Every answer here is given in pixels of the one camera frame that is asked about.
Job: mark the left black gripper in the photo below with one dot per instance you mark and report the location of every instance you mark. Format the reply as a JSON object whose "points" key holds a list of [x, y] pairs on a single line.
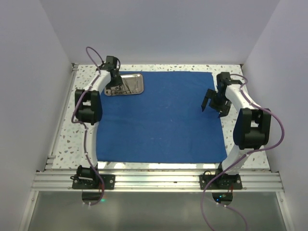
{"points": [[118, 81]]}

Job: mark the steel instrument tray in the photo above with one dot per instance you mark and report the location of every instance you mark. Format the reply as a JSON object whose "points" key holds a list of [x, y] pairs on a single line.
{"points": [[128, 79]]}

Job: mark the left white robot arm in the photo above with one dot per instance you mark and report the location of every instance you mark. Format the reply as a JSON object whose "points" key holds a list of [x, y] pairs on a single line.
{"points": [[88, 109]]}

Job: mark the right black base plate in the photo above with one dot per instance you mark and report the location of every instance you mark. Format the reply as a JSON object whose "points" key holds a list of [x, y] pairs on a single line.
{"points": [[224, 182]]}

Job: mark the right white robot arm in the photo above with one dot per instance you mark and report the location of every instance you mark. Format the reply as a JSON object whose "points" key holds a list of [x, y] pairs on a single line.
{"points": [[252, 126]]}

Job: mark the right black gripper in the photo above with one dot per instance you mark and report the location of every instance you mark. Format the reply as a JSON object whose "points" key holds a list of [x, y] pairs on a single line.
{"points": [[224, 109]]}

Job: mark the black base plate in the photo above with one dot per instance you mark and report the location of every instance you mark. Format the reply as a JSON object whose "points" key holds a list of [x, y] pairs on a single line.
{"points": [[87, 184], [224, 182]]}

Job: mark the blue cloth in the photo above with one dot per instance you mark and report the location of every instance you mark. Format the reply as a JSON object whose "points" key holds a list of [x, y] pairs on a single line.
{"points": [[164, 124]]}

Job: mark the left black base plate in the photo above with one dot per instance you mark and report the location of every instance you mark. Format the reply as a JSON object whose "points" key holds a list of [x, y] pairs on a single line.
{"points": [[87, 184]]}

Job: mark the large steel scissors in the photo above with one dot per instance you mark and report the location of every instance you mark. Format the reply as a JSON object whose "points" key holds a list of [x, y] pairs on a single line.
{"points": [[120, 89]]}

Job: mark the aluminium mounting rail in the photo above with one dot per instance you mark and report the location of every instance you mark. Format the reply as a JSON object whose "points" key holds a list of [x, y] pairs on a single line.
{"points": [[186, 180]]}

